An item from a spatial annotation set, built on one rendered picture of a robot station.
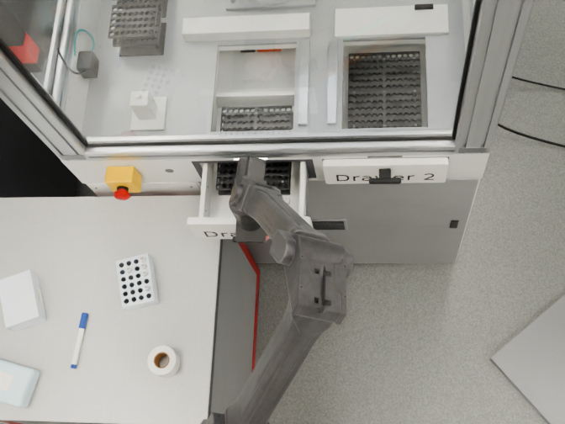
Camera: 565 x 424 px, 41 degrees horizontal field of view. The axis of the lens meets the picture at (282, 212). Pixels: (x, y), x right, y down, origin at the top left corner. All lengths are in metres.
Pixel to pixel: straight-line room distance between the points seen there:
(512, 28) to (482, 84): 0.18
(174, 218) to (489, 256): 1.18
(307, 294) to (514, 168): 1.84
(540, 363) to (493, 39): 1.44
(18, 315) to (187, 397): 0.47
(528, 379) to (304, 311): 1.60
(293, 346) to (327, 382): 1.47
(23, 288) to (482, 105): 1.18
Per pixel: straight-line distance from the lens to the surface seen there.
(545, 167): 2.83
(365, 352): 2.59
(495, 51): 1.40
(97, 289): 1.98
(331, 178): 1.84
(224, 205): 1.87
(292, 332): 1.09
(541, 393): 2.58
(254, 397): 1.20
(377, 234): 2.29
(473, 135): 1.69
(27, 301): 1.99
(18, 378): 1.96
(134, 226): 2.00
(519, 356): 2.59
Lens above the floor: 2.55
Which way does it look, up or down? 68 degrees down
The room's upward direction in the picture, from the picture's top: 20 degrees counter-clockwise
